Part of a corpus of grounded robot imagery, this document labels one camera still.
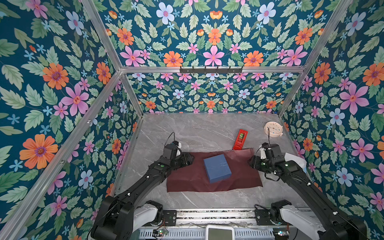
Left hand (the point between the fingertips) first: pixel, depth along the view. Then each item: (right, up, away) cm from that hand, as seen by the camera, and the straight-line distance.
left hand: (192, 155), depth 83 cm
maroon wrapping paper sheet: (0, -14, +6) cm, 15 cm away
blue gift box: (+14, -8, 0) cm, 16 cm away
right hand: (+33, -3, -1) cm, 34 cm away
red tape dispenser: (+31, +7, +16) cm, 35 cm away
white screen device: (+14, -32, -16) cm, 38 cm away
